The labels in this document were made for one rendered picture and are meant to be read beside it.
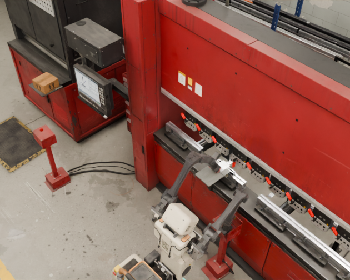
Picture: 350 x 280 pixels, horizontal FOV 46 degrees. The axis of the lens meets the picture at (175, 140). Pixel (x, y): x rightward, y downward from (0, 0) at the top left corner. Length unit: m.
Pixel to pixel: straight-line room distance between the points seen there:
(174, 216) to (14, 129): 3.42
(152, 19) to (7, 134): 3.01
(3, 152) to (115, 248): 2.04
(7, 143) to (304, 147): 3.92
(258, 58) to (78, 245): 2.71
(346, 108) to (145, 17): 1.72
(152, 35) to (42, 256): 2.44
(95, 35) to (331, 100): 2.02
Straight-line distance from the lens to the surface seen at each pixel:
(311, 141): 2.82
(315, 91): 2.61
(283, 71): 2.70
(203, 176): 3.61
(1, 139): 5.75
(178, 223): 2.89
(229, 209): 2.98
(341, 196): 2.94
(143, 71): 3.64
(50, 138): 4.42
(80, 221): 4.62
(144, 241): 4.40
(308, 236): 3.45
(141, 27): 3.42
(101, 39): 3.57
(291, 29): 4.92
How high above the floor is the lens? 3.72
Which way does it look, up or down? 44 degrees down
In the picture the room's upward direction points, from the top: 1 degrees clockwise
